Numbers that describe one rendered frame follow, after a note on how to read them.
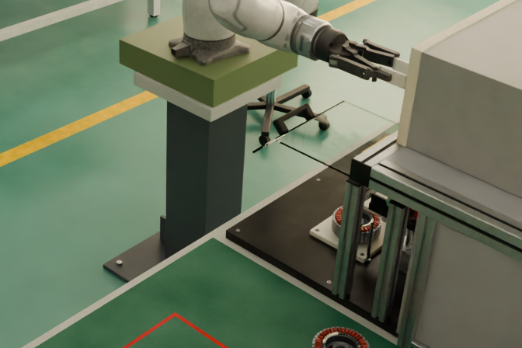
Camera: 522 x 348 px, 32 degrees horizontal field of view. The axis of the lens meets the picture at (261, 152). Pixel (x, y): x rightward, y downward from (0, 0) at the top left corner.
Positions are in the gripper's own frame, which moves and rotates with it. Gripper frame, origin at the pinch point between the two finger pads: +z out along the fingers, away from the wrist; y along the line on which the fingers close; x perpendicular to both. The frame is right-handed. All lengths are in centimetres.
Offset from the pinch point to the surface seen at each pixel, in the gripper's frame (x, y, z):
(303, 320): -43, 33, 5
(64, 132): -118, -57, -190
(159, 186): -118, -58, -132
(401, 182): -6.8, 25.5, 17.9
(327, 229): -39.9, 8.2, -8.3
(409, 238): -32.9, 6.1, 11.5
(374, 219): -36.4, 1.5, -0.3
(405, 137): -4.6, 14.6, 11.1
